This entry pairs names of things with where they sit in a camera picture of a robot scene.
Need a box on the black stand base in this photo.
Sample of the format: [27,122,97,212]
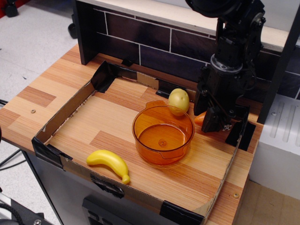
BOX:
[0,0,19,18]

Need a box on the yellow toy banana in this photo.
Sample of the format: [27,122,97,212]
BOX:
[86,150,130,184]

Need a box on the orange toy carrot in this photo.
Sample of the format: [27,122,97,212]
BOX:
[194,111,206,126]

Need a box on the white toy sink drainboard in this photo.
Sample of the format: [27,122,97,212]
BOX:
[249,95,300,199]

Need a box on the black chair caster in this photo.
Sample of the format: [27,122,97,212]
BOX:
[67,14,77,39]

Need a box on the dark brick backsplash panel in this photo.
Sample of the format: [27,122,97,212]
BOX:
[72,0,300,122]

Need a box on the yellow toy potato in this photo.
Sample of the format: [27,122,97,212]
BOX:
[168,88,189,116]

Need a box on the black equipment bottom left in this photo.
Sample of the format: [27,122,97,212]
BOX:
[0,189,47,225]

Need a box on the black cable on floor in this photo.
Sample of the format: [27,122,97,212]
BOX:
[0,99,23,171]

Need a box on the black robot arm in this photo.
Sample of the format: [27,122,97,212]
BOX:
[187,0,266,133]

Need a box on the orange transparent plastic pot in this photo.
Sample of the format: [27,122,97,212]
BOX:
[132,101,195,165]

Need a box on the cardboard fence with black tape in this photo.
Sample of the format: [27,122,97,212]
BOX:
[32,61,262,225]

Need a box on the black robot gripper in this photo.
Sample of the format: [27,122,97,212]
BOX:
[194,54,256,133]

